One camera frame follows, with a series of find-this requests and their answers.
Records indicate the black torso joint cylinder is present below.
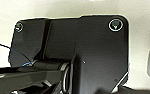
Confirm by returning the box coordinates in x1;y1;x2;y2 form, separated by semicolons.
32;59;74;94

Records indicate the thin blue cable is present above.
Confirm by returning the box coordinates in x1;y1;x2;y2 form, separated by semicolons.
0;40;35;66

